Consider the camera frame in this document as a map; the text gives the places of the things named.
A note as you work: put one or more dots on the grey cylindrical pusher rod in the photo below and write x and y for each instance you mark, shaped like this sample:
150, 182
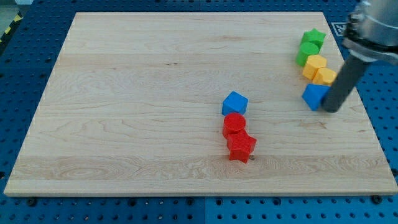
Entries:
350, 73

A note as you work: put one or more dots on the blue triangle block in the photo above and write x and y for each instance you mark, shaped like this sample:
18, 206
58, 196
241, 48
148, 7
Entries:
314, 94

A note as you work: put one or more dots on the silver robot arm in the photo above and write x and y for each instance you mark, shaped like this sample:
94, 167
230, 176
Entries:
370, 36

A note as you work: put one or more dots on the light wooden board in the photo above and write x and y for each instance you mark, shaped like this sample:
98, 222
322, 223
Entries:
133, 105

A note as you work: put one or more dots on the yellow heart block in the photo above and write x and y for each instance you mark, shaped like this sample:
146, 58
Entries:
324, 76

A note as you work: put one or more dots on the yellow hexagon block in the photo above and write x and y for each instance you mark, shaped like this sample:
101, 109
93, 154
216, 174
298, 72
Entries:
313, 63

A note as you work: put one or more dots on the white fiducial marker tag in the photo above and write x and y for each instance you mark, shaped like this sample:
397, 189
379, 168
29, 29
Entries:
338, 28

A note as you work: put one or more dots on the green cylinder block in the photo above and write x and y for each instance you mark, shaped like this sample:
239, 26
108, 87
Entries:
305, 50

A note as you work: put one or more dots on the green star block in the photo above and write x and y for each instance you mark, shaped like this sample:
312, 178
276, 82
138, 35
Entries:
314, 36

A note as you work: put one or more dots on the blue cube block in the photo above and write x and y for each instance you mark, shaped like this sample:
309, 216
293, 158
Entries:
234, 103

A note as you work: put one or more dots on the red cylinder block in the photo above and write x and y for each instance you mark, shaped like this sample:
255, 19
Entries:
233, 123

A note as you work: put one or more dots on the red star block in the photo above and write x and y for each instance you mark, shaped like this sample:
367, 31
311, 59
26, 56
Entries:
240, 146

